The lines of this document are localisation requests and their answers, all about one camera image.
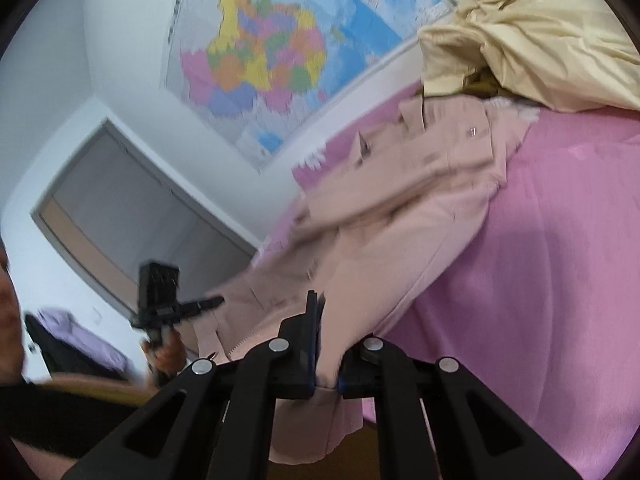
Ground pink jacket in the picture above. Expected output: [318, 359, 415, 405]
[193, 96, 537, 465]

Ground person's left hand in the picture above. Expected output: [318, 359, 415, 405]
[141, 328, 186, 387]

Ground grey door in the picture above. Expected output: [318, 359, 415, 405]
[32, 122, 255, 315]

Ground pink floral bed sheet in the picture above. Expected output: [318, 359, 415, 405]
[259, 79, 640, 480]

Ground cream beige garment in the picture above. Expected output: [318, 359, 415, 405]
[418, 0, 639, 113]

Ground colourful wall map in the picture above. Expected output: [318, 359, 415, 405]
[164, 0, 454, 169]

